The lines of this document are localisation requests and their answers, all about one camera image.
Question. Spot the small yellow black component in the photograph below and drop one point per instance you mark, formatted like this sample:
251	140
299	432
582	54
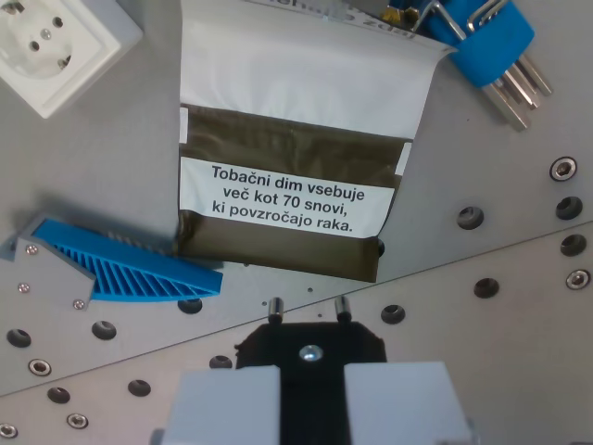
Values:
402	16

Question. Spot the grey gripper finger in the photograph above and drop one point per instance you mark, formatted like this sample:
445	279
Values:
398	408
227	408

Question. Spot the blue ribbed plastic part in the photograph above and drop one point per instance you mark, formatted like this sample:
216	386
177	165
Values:
134	273
51	278

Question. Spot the tobacco pouch with warning label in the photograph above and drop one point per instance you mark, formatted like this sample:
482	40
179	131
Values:
296	92

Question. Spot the white wall socket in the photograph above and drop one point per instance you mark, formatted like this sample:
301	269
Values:
51	51

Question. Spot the black plug with metal pins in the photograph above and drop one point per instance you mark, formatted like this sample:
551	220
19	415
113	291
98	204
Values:
312	385

